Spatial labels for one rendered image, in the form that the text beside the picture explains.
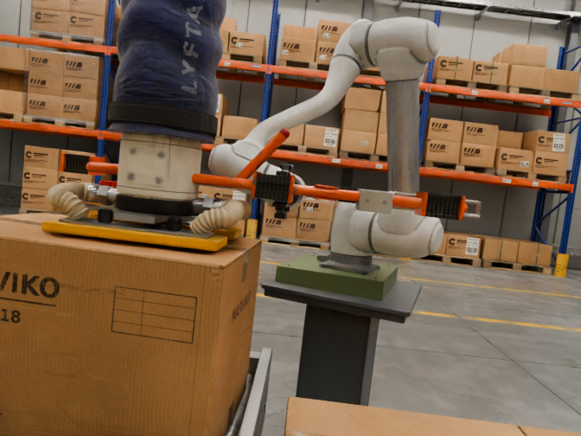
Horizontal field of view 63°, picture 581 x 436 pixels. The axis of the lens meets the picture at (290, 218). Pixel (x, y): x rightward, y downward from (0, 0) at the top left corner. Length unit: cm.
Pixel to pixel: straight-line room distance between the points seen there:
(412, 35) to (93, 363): 116
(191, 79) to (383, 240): 89
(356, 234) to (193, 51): 91
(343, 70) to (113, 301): 98
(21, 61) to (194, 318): 878
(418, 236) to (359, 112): 682
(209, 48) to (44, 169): 820
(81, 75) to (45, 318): 810
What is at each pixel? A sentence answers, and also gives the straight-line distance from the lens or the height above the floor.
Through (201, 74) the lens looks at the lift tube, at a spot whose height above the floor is 130.
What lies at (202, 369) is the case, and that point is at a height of 76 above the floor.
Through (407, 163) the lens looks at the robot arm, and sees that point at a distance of 154.
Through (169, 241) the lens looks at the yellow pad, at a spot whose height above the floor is 97.
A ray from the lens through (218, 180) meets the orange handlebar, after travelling 100.
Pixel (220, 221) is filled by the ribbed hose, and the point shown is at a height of 101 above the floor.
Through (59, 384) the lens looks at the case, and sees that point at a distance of 99.
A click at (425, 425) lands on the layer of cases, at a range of 131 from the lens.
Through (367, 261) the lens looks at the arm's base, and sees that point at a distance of 170.
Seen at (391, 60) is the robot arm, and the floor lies 149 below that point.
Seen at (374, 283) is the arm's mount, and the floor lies 81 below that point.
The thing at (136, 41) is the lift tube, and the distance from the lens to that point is 102.
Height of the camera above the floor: 110
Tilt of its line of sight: 4 degrees down
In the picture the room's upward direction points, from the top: 6 degrees clockwise
